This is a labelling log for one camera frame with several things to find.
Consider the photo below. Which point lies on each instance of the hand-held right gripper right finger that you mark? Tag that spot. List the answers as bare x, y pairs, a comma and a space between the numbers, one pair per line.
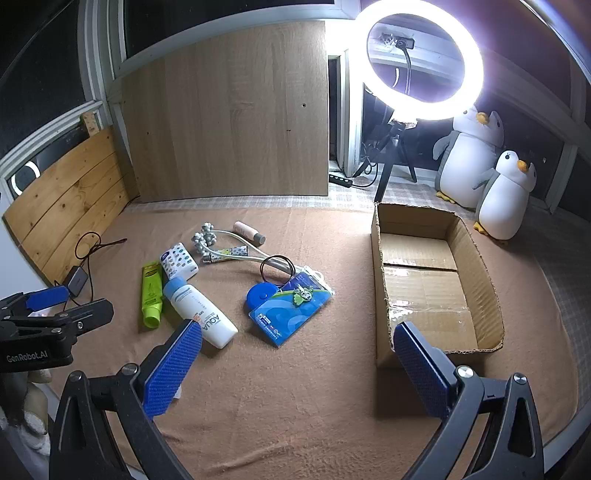
420, 364

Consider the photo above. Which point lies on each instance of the patterned lighter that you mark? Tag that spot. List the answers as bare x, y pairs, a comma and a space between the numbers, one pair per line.
231, 252

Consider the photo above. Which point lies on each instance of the dotted tissue pack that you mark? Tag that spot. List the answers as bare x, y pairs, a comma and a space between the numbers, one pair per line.
178, 262

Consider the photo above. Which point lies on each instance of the black gooseneck phone holder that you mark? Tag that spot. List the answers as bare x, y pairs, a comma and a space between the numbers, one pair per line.
407, 60

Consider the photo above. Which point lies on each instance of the black power strip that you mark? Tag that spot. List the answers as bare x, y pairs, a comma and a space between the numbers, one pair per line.
340, 180

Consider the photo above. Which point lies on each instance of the green tube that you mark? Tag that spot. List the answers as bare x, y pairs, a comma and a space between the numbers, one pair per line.
151, 295

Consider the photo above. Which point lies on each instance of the small penguin plush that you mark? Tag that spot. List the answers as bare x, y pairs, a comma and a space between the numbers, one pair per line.
505, 203

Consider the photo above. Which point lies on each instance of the pink bottle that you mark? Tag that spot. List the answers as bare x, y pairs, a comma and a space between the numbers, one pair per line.
247, 230

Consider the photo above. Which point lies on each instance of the white sunscreen bottle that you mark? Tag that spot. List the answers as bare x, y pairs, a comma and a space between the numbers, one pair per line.
194, 307

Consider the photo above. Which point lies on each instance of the blue card packet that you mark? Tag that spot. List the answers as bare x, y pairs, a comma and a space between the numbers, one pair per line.
286, 318

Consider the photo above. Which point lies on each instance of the white window frame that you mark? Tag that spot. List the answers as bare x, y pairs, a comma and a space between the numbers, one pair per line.
102, 69

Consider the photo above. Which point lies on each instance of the blue round lid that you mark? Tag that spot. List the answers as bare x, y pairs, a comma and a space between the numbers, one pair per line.
261, 297

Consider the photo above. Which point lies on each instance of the wooden plank panel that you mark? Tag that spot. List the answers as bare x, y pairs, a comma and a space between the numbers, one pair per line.
64, 198

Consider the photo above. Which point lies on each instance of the checked bed sheet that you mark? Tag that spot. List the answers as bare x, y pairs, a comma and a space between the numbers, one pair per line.
563, 286

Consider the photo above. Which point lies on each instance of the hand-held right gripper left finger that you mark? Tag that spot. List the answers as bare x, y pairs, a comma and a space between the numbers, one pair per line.
173, 364

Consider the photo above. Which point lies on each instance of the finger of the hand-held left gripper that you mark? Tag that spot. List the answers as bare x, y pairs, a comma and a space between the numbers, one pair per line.
46, 297
87, 314

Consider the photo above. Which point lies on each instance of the large wooden board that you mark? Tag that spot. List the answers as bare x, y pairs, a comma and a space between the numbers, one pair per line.
221, 115

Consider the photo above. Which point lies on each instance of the white massage roller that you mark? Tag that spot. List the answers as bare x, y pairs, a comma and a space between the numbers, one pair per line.
205, 237

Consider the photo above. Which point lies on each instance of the brown blanket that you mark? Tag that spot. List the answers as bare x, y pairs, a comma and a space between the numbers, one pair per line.
300, 401

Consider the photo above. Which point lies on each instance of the person's left hand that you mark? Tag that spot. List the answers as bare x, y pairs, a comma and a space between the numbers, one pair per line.
27, 429

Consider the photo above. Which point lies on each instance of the large penguin plush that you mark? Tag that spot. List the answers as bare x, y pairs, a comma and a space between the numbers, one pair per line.
466, 161

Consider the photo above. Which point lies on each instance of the perforated wooden strip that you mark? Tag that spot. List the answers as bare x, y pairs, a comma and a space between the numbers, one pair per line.
91, 124

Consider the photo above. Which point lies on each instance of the black tripod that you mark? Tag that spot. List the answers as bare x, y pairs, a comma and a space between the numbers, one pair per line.
385, 175

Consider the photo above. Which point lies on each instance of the black power adapter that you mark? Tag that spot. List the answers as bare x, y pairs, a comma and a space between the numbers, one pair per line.
76, 280

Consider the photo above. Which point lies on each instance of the cardboard box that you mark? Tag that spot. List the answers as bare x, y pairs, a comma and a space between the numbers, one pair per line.
429, 286

